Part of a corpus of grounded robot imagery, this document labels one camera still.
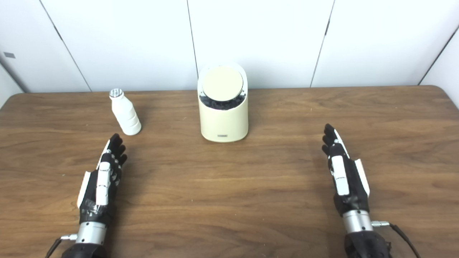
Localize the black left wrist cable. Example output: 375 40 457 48
45 234 78 258

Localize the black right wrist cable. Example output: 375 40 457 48
371 221 422 258

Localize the white and black left hand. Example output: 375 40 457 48
77 133 128 226

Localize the cream-colored desktop bin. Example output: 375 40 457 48
197 63 249 143

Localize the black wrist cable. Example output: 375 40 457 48
371 221 422 258
45 234 78 258

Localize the round cream bin lid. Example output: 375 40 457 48
201 66 244 102

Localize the small white plastic bottle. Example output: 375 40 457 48
109 89 142 136

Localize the black bin liner bag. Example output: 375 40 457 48
199 90 247 110

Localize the white and black right hand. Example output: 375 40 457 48
321 124 370 217

